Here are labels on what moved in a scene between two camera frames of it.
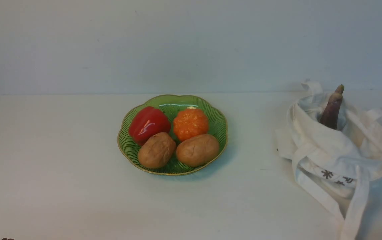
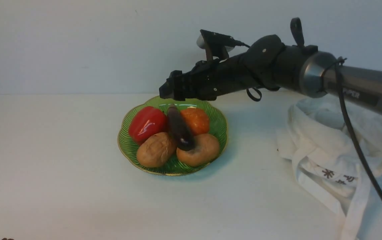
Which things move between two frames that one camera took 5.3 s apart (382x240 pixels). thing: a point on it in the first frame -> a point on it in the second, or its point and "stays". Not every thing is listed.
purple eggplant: x=330 y=116 -> x=183 y=137
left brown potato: x=157 y=151 stays
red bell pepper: x=146 y=121 stays
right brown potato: x=198 y=150 stays
